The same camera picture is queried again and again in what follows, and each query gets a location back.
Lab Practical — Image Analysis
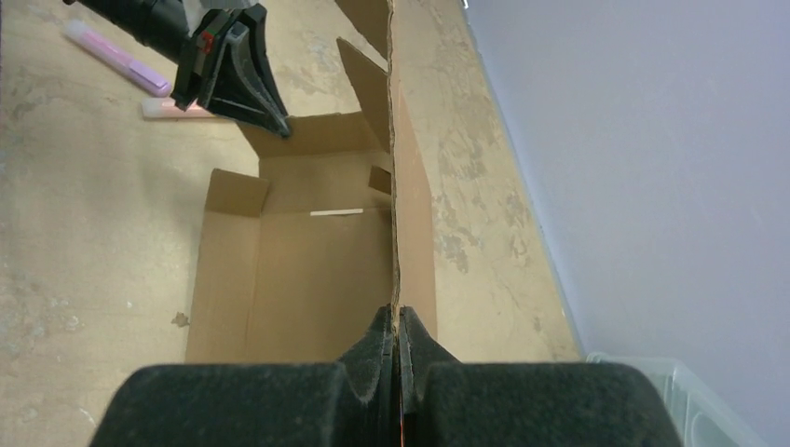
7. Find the brown cardboard box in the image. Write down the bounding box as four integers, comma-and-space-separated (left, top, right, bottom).
185, 1, 437, 363

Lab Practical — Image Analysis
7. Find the translucent green plastic toolbox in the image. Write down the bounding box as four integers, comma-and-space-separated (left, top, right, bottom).
587, 352, 766, 446

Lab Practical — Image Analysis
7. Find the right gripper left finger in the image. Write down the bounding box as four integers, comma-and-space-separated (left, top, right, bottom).
90, 306, 395, 446

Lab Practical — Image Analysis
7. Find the orange pink highlighter marker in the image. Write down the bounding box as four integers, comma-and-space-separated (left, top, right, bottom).
141, 98, 215, 120

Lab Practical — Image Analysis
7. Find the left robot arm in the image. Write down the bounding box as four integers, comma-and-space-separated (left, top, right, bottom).
84, 1, 292, 138

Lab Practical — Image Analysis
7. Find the purple highlighter marker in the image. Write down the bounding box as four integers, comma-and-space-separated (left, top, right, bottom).
64, 20, 172, 98

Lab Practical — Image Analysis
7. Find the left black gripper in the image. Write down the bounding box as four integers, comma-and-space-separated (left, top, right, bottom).
170, 3, 292, 137

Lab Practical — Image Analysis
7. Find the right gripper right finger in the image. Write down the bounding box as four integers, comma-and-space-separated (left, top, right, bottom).
398, 307, 682, 446

